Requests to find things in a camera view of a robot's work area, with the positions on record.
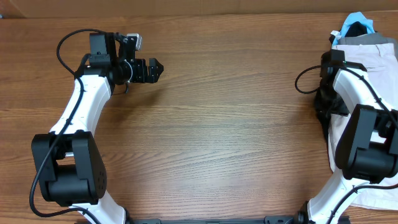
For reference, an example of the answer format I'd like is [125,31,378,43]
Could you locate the beige shorts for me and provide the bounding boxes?
[327,42,398,211]

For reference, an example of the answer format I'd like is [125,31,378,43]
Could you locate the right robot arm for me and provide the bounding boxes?
[291,49,397,223]

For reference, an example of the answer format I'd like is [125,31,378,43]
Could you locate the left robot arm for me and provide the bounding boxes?
[29,29,164,223]

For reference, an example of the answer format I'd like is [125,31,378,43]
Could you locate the black garment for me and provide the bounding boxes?
[313,21,377,144]

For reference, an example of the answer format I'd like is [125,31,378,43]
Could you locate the light blue garment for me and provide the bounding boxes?
[329,12,376,46]

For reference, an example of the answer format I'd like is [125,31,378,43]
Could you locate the grey shorts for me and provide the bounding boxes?
[338,32,397,58]

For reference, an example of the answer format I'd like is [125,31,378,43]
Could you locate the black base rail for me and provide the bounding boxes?
[129,216,294,224]

